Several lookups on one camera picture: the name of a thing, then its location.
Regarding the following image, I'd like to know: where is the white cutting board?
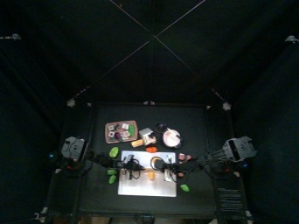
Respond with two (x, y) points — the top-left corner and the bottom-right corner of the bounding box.
(116, 150), (177, 198)

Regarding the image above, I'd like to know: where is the green toy pepper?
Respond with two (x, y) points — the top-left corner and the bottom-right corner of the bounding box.
(108, 146), (120, 158)

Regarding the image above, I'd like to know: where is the brown wooden tray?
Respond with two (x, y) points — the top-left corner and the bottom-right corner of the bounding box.
(104, 120), (138, 144)

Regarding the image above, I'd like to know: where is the white toy pot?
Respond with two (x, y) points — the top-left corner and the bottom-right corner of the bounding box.
(162, 128), (182, 149)

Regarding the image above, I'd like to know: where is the white knife block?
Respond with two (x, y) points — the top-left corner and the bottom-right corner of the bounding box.
(137, 127), (157, 146)

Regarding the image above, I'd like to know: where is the black pot lid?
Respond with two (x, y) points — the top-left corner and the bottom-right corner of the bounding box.
(154, 122), (168, 133)

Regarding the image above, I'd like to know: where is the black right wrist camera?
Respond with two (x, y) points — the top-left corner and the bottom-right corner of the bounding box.
(164, 158), (178, 168)

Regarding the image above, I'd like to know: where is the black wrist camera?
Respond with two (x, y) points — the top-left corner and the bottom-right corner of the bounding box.
(164, 158), (178, 168)
(121, 155), (136, 166)

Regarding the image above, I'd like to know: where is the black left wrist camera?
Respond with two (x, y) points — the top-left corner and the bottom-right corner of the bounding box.
(121, 155), (136, 166)

